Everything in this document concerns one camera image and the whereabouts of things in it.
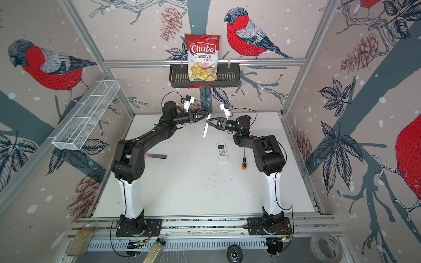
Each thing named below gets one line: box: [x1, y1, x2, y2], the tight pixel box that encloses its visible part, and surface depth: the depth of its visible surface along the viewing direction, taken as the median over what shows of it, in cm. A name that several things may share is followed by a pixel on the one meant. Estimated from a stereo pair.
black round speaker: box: [225, 244, 244, 263], surface depth 60 cm
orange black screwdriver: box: [242, 147, 248, 170], surface depth 95 cm
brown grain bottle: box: [66, 223, 94, 257], surface depth 69 cm
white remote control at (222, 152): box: [215, 142, 229, 163], surface depth 100 cm
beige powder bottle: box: [142, 237, 167, 263], surface depth 66 cm
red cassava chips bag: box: [184, 33, 221, 82], surface depth 86 cm
